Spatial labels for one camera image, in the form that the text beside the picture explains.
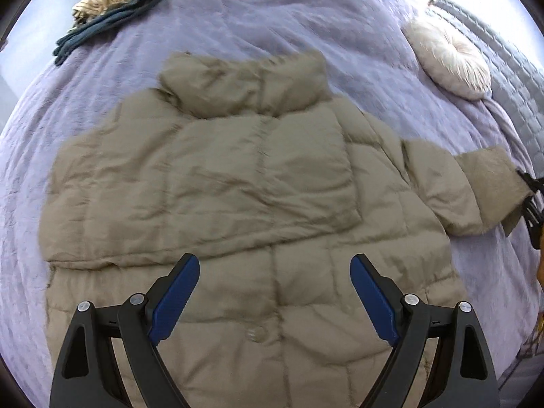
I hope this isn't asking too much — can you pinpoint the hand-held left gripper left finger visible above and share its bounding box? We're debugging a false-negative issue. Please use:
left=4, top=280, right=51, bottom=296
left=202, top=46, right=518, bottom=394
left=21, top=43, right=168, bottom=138
left=50, top=254, right=200, bottom=408

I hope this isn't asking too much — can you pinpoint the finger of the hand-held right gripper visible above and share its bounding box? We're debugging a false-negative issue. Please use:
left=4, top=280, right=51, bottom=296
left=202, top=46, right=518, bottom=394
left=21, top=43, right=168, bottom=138
left=515, top=169, right=544, bottom=232

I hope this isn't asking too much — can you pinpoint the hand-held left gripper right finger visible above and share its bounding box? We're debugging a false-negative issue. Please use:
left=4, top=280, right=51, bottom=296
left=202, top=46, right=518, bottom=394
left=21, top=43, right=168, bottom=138
left=349, top=254, right=500, bottom=408

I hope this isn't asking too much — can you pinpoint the beige puffer jacket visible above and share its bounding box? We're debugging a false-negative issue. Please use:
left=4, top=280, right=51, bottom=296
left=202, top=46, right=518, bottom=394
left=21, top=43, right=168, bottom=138
left=37, top=49, right=528, bottom=408

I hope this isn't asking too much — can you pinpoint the grey quilted headboard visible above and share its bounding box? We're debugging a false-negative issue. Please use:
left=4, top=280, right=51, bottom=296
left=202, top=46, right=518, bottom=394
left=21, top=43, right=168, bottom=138
left=425, top=0, right=544, bottom=179

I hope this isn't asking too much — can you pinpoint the round cream cushion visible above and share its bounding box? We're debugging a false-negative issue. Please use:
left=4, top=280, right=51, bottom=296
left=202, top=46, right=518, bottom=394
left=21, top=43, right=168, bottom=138
left=402, top=19, right=493, bottom=100

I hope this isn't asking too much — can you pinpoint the dark teal cloth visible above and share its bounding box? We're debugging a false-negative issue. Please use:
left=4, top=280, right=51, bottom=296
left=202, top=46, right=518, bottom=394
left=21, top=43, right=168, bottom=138
left=53, top=0, right=171, bottom=66

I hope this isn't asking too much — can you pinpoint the purple fleece blanket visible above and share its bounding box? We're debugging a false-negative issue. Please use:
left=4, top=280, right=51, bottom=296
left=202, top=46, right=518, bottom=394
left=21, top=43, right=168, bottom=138
left=0, top=0, right=544, bottom=408

